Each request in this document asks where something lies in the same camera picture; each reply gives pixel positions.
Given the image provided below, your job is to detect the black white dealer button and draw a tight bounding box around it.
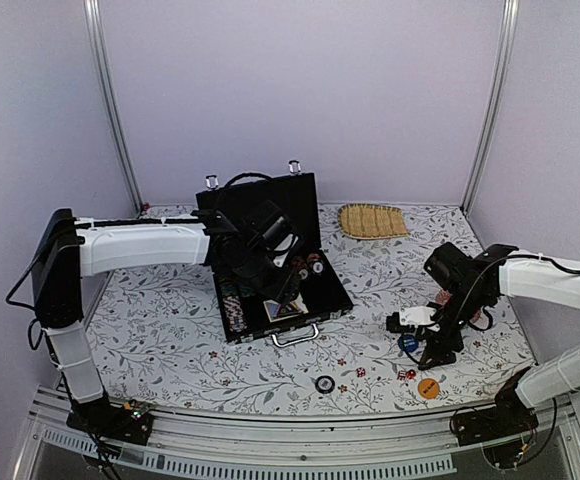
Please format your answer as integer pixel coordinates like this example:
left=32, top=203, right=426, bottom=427
left=314, top=375, right=335, bottom=394

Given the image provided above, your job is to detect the woven bamboo tray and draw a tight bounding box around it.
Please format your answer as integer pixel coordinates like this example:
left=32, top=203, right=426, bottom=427
left=337, top=204, right=409, bottom=240

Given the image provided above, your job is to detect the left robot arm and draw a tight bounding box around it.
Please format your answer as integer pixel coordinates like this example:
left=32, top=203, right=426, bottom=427
left=5, top=200, right=301, bottom=434

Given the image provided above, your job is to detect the right aluminium post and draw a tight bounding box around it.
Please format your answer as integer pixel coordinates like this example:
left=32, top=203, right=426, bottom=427
left=461, top=0, right=519, bottom=217

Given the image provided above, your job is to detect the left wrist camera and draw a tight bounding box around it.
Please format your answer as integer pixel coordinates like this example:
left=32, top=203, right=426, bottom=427
left=272, top=234, right=303, bottom=267

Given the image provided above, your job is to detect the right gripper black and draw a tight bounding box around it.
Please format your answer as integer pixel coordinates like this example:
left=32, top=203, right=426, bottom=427
left=415, top=287, right=490, bottom=370

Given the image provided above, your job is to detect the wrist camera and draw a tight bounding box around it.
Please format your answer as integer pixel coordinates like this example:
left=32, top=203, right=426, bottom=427
left=386, top=306, right=440, bottom=333
left=272, top=234, right=303, bottom=267

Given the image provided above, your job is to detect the black poker case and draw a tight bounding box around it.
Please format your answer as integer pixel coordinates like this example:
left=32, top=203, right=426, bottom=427
left=196, top=160, right=353, bottom=343

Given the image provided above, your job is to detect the front aluminium rail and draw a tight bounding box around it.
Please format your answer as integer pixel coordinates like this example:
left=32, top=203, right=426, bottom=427
left=13, top=388, right=580, bottom=479

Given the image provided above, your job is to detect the red dice pair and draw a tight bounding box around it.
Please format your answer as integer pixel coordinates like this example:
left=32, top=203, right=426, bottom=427
left=397, top=369, right=417, bottom=382

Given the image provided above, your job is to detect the blue small blind button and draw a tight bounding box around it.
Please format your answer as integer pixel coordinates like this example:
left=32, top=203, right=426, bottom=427
left=397, top=334, right=419, bottom=354

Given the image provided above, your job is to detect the blue card deck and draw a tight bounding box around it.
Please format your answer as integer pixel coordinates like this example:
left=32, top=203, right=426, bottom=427
left=263, top=300, right=307, bottom=322

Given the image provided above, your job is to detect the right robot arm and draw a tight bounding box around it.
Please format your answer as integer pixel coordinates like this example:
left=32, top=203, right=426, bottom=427
left=414, top=242, right=580, bottom=436

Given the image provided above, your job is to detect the dark chip stack 100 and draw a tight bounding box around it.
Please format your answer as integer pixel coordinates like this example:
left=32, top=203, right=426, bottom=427
left=291, top=256, right=310, bottom=281

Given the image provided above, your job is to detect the red patterned bowl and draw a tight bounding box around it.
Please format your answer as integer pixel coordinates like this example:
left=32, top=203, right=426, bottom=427
left=435, top=289, right=481, bottom=323

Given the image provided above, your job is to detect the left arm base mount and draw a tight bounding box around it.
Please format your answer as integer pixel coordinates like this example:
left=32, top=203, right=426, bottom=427
left=66, top=398, right=154, bottom=446

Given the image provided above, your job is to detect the left aluminium post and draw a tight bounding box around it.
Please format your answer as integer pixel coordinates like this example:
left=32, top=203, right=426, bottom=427
left=83, top=0, right=144, bottom=213

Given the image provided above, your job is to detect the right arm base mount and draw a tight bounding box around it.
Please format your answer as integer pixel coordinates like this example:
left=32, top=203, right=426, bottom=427
left=449, top=398, right=539, bottom=446

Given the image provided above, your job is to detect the black triangle card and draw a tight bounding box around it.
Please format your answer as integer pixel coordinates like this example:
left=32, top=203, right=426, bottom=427
left=273, top=302, right=303, bottom=320

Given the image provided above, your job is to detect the orange big blind button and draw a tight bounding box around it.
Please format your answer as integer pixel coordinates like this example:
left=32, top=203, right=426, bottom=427
left=417, top=378, right=441, bottom=400

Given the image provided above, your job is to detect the aluminium post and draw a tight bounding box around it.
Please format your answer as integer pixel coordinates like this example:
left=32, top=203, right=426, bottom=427
left=83, top=0, right=144, bottom=213
left=461, top=0, right=519, bottom=217

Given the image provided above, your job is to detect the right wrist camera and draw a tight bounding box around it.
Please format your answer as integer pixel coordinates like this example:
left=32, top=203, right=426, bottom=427
left=386, top=306, right=440, bottom=333

